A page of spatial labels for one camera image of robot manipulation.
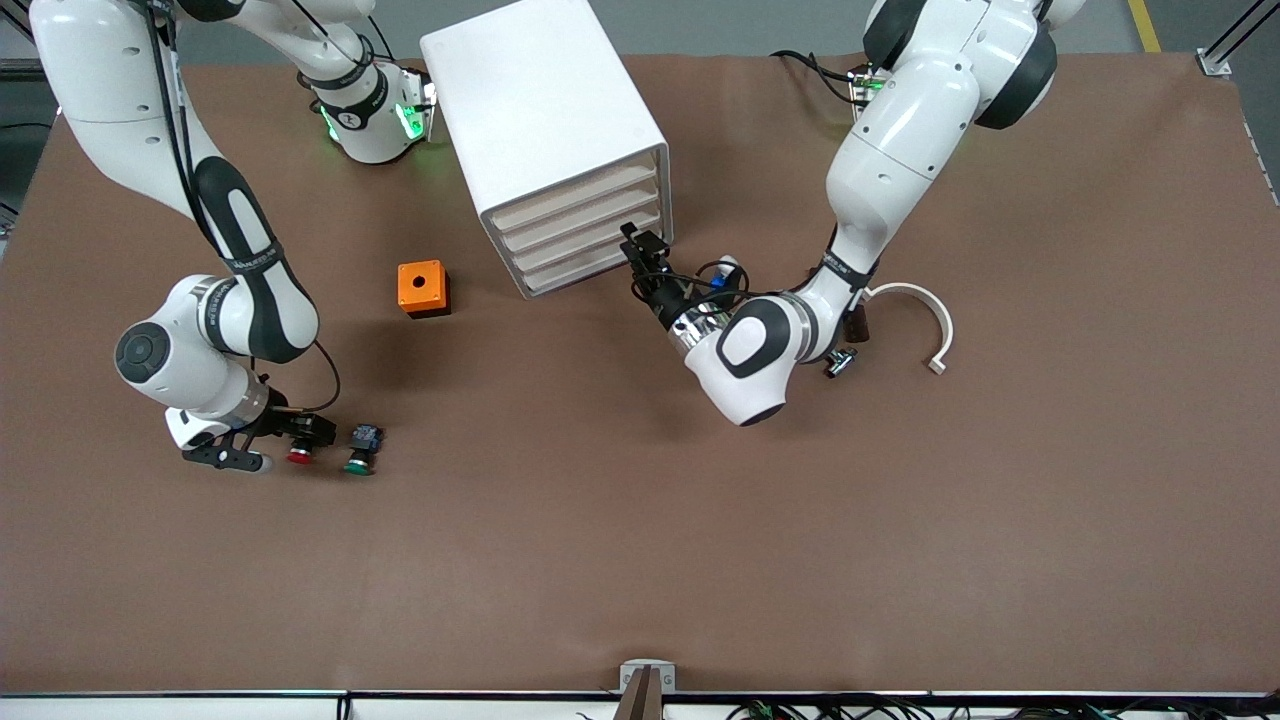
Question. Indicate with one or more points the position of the brown table cover mat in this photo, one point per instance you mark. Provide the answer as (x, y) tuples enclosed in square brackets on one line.
[(640, 520)]

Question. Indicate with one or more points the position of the red mushroom push button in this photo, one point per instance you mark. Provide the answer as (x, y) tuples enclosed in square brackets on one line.
[(300, 456)]

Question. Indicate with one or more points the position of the orange push button enclosure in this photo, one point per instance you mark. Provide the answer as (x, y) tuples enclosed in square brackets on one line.
[(420, 285)]

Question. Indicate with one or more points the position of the silver key switch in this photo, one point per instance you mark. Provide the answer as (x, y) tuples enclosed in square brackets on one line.
[(845, 364)]

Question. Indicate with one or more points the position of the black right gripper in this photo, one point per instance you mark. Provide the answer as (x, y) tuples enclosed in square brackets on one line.
[(287, 424)]

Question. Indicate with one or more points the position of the brown vertical post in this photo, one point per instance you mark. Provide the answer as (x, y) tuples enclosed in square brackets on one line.
[(642, 700)]

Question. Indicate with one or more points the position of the white drawer cabinet housing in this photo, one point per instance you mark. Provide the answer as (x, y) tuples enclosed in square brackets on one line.
[(530, 90)]

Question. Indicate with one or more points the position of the white plastic drawer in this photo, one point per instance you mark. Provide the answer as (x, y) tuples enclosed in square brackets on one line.
[(580, 215), (575, 266), (580, 239), (580, 190)]

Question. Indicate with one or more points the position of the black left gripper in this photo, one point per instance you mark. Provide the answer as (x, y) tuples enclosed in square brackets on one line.
[(665, 298)]

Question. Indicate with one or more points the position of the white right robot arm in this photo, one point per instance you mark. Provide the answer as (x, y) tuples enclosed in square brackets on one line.
[(180, 350)]

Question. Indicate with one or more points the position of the brown terminal block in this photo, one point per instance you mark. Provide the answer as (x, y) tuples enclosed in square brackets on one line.
[(860, 328)]

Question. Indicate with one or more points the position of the green mushroom push button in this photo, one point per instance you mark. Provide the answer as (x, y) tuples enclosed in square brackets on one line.
[(363, 448)]

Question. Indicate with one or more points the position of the grey mounting bracket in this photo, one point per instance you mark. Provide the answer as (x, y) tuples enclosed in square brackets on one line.
[(632, 675)]

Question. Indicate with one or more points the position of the aluminium frame profile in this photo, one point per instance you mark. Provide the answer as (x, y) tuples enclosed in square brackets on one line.
[(1215, 63)]

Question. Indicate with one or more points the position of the white curved plastic bracket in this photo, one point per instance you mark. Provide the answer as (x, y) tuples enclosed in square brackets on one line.
[(946, 330)]

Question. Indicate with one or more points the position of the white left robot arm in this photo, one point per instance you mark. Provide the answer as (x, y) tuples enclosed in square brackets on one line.
[(900, 130)]

